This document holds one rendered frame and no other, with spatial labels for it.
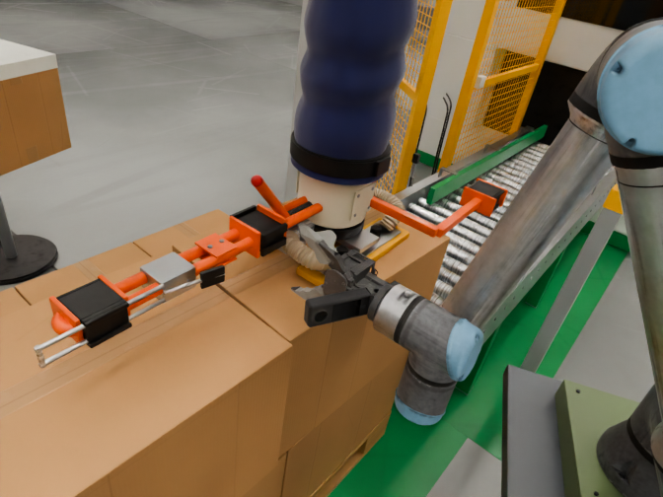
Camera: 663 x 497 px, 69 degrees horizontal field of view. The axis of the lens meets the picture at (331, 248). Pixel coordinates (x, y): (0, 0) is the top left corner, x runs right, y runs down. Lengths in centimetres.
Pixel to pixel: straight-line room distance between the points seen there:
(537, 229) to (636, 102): 28
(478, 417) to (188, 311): 149
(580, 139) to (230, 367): 66
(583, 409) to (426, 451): 91
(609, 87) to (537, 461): 81
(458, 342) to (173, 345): 50
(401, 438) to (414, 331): 127
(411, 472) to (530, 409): 80
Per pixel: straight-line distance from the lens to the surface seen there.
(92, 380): 90
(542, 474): 116
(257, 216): 100
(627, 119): 58
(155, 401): 85
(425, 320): 78
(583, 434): 119
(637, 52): 58
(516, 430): 120
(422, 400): 86
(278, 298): 102
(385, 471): 193
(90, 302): 81
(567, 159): 76
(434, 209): 238
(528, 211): 79
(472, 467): 205
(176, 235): 193
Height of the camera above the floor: 161
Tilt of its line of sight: 34 degrees down
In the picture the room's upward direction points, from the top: 9 degrees clockwise
